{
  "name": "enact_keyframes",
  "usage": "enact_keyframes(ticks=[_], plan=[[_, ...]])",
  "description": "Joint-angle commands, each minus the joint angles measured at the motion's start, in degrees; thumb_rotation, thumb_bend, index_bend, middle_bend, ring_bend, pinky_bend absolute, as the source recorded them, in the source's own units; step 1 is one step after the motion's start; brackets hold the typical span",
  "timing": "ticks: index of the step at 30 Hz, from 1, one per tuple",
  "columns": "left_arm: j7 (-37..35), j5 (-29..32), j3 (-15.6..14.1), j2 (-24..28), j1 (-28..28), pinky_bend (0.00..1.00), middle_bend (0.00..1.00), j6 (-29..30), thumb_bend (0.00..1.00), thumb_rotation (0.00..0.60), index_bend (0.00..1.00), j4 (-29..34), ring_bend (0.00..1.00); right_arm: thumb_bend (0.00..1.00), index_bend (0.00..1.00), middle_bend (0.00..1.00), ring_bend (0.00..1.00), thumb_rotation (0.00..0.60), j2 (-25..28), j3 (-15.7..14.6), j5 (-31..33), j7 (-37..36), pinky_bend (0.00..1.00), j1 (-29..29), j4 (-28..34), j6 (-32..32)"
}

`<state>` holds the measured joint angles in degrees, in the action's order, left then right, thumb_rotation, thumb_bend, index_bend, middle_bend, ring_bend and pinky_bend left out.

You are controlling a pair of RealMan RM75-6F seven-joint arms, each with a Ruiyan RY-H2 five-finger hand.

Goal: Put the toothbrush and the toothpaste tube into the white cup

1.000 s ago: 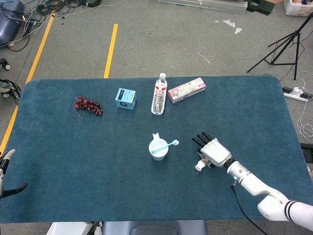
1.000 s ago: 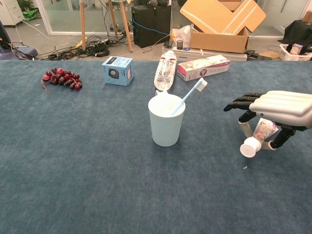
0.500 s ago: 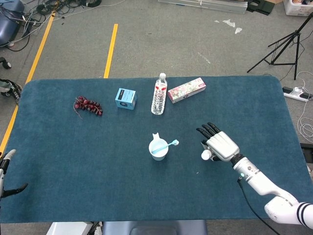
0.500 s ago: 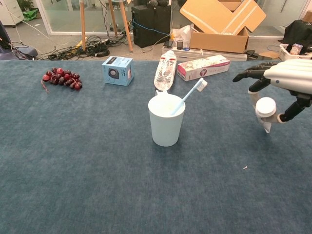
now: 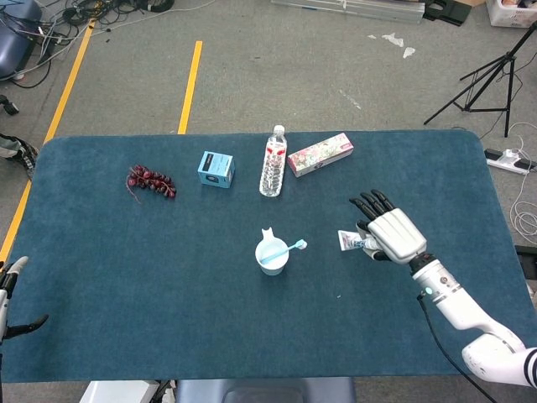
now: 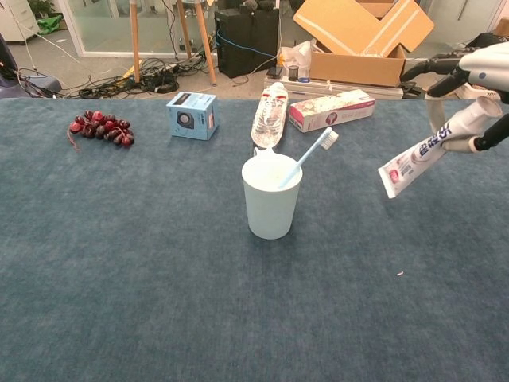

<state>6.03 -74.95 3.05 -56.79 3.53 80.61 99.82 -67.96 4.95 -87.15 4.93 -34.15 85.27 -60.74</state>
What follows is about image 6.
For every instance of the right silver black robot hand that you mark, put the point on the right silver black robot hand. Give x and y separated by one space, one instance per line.
487 65

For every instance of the floral toothpaste tube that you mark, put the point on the floral toothpaste tube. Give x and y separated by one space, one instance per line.
417 159

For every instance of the light blue toothbrush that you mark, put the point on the light blue toothbrush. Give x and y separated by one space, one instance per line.
308 155

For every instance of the floral toothpaste box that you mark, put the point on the floral toothpaste box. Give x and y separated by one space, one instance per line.
330 111

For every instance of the black mesh pen cup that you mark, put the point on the black mesh pen cup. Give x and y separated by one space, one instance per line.
293 73

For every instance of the white cup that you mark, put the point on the white cup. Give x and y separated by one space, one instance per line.
270 207

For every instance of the black cloth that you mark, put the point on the black cloth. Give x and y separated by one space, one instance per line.
491 40

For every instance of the open cardboard box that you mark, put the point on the open cardboard box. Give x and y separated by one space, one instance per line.
358 67

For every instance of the aluminium profile rails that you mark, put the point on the aluminium profile rails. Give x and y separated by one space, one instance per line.
358 89

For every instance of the white plastic bag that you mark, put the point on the white plastic bag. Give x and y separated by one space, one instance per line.
296 55

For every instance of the black phone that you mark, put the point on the black phone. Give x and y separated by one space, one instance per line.
275 72

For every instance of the clear plastic water bottle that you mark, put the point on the clear plastic water bottle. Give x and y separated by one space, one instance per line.
268 119

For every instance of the black computer tower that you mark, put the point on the black computer tower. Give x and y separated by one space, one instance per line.
246 40

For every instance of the wooden table leg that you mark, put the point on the wooden table leg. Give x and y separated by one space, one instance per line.
204 40
183 28
135 40

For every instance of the light blue speaker box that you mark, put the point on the light blue speaker box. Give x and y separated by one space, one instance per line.
191 117

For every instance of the blue table mat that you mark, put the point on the blue table mat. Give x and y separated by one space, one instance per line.
159 258

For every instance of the red grape bunch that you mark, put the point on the red grape bunch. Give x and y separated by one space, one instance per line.
103 127

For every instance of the green bag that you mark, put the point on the green bag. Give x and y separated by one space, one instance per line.
49 24

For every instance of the dark blue machine housing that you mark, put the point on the dark blue machine housing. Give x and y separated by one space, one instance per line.
24 85

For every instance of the white cabinet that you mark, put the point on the white cabinet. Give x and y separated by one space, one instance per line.
16 20

